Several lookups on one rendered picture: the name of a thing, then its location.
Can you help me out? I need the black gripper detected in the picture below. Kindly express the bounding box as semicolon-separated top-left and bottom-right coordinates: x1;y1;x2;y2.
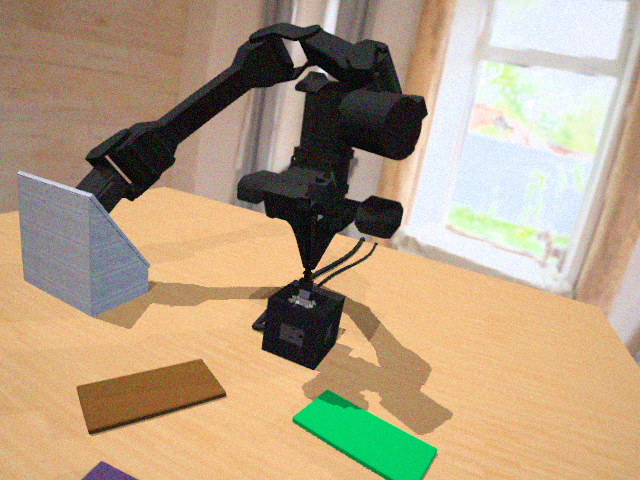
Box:
237;136;403;271

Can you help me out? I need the purple rectangular block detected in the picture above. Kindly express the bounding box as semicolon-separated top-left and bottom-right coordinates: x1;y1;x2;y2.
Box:
81;461;138;480

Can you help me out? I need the brown flat rectangular slab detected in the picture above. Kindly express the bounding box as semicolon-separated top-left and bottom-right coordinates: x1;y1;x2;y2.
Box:
76;359;226;434

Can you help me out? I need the green flat rectangular slab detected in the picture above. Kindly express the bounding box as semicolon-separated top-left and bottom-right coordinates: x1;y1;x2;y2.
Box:
292;390;438;480

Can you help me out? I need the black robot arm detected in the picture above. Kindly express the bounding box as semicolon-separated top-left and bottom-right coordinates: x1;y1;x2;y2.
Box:
76;23;428;225

